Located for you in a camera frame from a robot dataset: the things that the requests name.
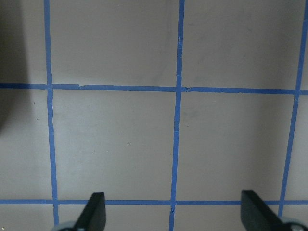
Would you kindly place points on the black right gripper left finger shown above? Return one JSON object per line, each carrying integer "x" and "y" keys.
{"x": 93, "y": 216}

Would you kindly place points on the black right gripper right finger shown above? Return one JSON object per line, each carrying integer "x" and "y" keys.
{"x": 257, "y": 216}

